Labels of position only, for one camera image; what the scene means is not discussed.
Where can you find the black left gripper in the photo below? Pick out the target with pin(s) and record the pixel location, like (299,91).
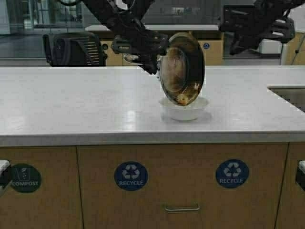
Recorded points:
(147,45)

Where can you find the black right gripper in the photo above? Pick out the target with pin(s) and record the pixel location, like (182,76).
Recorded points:
(250,24)

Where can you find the steel frying pan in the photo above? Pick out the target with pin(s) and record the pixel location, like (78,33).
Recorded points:
(182,69)

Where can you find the white shrimp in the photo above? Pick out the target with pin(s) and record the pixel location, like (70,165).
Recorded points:
(182,100)

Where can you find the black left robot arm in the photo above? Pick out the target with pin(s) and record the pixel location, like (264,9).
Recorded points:
(120,21)

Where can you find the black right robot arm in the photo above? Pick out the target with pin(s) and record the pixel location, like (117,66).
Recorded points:
(264,19)

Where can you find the background wooden bin cabinet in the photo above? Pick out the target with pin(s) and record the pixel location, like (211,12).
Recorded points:
(211,40)

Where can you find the black office chair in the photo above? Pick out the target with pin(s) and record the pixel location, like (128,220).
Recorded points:
(77,49)

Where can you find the steel sink basin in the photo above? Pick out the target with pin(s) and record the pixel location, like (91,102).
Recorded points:
(293,94)

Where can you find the white serving bowl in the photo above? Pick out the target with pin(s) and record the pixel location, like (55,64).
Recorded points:
(183,113)

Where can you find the blue recycle sticker left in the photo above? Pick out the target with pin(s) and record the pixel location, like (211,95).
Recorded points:
(131,176)

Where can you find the blue recycle sticker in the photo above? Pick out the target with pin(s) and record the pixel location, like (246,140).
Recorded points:
(131,176)
(232,173)

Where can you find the blue recycle sticker right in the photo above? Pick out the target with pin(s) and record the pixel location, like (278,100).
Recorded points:
(232,173)

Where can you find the wooden island cabinet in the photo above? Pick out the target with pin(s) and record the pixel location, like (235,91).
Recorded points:
(78,190)

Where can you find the black object at right edge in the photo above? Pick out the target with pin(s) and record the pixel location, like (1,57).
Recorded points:
(300,174)

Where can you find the black object at edge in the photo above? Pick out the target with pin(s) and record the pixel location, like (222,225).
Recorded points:
(300,174)
(5,176)

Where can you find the green compost sticker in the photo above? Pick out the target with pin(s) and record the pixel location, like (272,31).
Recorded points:
(25,178)

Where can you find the black object at left edge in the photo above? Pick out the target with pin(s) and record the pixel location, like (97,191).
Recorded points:
(5,176)

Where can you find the silver island drawer handle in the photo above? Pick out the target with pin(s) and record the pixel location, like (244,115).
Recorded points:
(179,209)

